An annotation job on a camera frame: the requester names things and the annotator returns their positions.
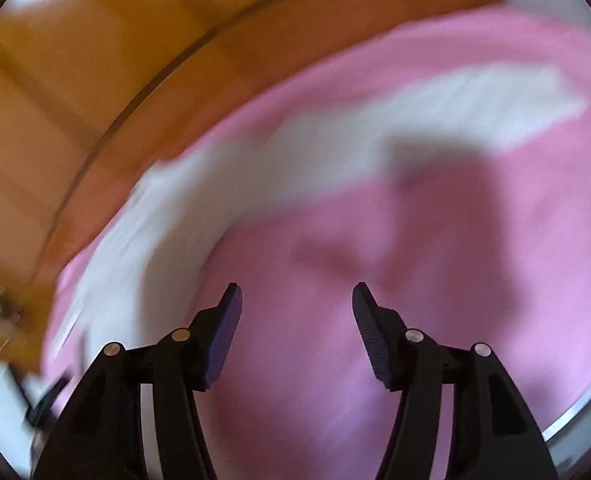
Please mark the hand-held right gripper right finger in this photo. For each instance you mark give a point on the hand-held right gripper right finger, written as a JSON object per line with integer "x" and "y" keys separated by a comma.
{"x": 370, "y": 330}

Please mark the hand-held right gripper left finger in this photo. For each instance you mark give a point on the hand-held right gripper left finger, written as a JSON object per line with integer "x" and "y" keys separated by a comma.
{"x": 225, "y": 327}

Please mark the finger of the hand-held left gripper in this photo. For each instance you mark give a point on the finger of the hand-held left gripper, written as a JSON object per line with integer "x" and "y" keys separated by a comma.
{"x": 48, "y": 400}

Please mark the white knit garment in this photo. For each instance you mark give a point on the white knit garment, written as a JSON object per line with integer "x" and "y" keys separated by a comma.
{"x": 275, "y": 160}

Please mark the pink blanket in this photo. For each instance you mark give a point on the pink blanket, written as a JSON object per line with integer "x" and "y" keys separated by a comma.
{"x": 425, "y": 270}

